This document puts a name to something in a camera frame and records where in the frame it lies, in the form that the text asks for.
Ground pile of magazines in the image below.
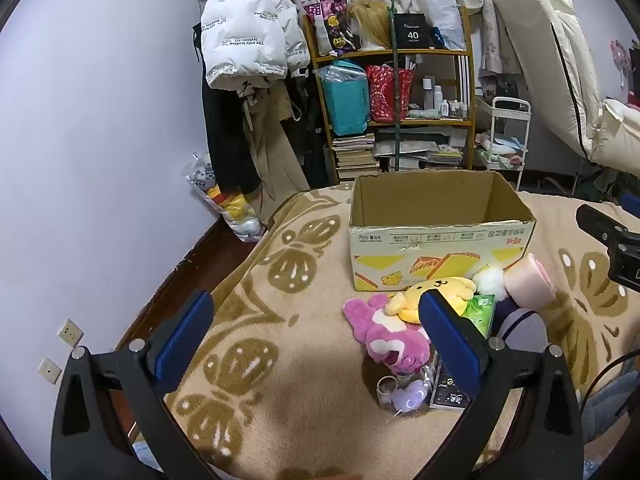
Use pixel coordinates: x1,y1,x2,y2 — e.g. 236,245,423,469
375,127,466,171

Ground blonde wig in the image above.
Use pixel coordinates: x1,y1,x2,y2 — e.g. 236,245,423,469
347,0,396,52

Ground small purple plush keychain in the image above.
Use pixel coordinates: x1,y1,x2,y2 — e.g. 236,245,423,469
390,377,433,416

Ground pink fan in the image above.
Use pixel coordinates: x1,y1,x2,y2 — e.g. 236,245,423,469
609,37,640,106

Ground clear ring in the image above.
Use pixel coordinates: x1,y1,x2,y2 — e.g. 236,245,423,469
376,375,399,403

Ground printed cardboard box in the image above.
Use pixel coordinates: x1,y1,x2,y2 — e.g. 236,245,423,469
348,170,537,292

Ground green tissue pack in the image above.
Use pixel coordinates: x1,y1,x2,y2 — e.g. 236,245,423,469
462,292,497,338

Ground yellow bookshelf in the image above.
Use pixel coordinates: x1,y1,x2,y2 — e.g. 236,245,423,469
300,5,476,183

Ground group of white bottles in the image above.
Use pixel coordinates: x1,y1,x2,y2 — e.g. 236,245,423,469
422,76,468,120

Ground black coat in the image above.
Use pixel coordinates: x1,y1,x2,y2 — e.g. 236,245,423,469
192,25,261,193

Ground white wall socket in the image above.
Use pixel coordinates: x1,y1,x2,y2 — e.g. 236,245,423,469
56,318,83,347
39,357,62,385

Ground green pole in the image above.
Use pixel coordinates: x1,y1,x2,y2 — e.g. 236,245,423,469
389,0,403,172

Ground beige trousers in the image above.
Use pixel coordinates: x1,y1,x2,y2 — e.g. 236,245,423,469
240,80,311,221

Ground cream mattress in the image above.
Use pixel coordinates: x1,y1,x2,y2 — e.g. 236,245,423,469
492,0,640,176

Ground black patterned packet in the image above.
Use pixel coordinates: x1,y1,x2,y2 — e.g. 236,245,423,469
429,360,473,411

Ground yellow dog plush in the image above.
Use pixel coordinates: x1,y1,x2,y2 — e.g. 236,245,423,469
385,275,478,323

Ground stack of books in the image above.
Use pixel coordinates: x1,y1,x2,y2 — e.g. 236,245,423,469
331,132,380,181

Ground red gift bag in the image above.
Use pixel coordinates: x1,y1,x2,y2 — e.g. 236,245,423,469
365,64,416,122

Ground purple printed bag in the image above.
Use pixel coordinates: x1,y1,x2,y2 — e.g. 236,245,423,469
302,0,358,57

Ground purple-haired doll plush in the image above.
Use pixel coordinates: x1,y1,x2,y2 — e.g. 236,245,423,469
492,297,548,356

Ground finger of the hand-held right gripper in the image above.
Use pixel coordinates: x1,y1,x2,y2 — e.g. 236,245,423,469
575,203,640,246

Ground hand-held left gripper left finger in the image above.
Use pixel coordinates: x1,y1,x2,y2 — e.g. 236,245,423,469
50,289,216,480

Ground black cable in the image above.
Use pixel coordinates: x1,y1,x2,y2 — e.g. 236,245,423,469
582,350,640,411

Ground white fluffy chick plush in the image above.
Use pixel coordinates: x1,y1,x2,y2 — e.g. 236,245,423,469
472,266,507,295

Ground black card box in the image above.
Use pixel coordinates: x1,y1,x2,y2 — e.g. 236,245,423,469
392,12,428,51

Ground cream pillow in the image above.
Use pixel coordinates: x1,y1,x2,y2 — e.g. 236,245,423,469
597,99,640,171

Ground metal folding frame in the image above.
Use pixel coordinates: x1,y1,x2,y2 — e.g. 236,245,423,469
570,160,626,203

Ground pink roll plush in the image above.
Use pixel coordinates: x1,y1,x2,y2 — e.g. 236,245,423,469
502,253,557,308

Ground person's jeans leg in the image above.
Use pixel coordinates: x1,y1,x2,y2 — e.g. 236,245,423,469
582,372,640,443

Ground plastic bag of toys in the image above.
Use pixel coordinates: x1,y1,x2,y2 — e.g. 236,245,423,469
182,152,266,243

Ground teal bag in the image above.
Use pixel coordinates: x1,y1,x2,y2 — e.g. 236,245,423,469
320,60,372,136

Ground white puffer jacket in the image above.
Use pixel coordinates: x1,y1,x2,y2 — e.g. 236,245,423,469
200,0,311,91

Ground white trolley cart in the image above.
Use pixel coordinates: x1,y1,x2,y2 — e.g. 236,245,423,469
475,96,532,191

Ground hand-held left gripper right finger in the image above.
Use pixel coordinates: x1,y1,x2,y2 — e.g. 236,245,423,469
419,290,586,480

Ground pink bear plush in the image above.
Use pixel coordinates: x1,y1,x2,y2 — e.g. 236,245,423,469
343,295,441,375

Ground clear plastic bag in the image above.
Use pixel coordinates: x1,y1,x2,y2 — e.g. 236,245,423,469
420,0,463,51

